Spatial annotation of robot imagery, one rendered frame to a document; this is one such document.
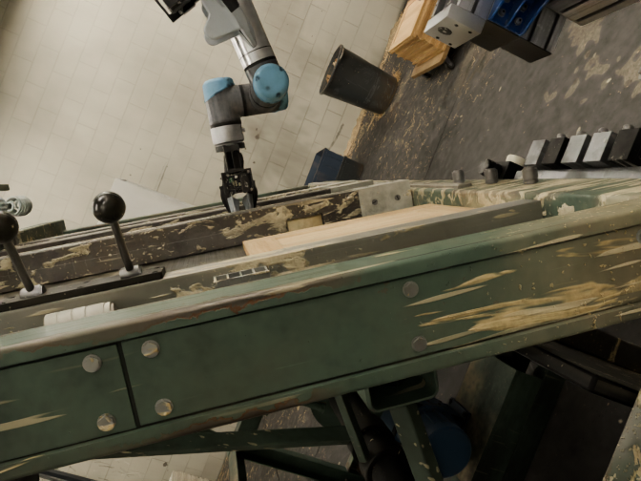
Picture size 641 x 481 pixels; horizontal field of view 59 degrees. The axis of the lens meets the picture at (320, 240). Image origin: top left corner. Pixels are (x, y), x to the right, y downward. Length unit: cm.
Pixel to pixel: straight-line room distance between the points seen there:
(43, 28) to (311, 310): 636
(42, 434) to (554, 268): 48
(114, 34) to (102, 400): 620
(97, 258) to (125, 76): 533
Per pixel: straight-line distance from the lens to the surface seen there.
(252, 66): 125
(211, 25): 82
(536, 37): 145
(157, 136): 641
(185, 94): 645
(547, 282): 58
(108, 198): 69
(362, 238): 75
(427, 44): 433
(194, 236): 124
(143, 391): 51
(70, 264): 127
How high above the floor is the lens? 134
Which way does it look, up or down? 13 degrees down
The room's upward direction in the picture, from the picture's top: 69 degrees counter-clockwise
